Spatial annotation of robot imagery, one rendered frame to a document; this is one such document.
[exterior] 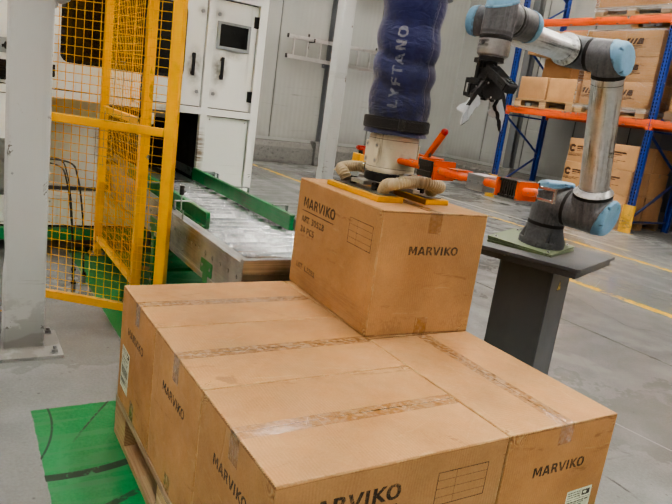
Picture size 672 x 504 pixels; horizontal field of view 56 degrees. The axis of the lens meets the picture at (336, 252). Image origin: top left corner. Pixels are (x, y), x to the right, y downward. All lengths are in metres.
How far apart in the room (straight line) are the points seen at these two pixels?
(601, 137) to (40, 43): 2.17
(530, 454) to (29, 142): 2.20
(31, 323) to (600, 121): 2.45
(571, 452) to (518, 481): 0.18
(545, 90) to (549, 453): 9.78
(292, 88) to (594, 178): 10.12
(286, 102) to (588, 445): 10.98
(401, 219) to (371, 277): 0.20
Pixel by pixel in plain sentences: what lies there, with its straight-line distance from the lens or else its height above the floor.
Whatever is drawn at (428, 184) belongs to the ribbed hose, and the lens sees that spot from 2.10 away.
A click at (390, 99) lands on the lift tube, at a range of 2.12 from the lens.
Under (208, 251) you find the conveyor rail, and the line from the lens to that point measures 2.79.
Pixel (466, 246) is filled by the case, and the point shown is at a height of 0.84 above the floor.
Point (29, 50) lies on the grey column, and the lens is 2.87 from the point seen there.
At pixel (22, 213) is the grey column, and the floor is 0.62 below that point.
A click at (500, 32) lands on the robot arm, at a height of 1.48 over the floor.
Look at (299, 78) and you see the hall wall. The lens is 12.45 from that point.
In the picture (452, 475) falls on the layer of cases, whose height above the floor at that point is 0.48.
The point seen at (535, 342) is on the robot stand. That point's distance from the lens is 2.80.
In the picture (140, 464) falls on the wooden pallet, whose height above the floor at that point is 0.02.
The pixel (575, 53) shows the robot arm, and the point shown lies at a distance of 2.50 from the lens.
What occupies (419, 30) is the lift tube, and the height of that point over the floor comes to 1.49.
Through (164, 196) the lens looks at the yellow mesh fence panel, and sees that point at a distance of 3.08.
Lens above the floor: 1.23
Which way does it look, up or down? 13 degrees down
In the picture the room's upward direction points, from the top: 8 degrees clockwise
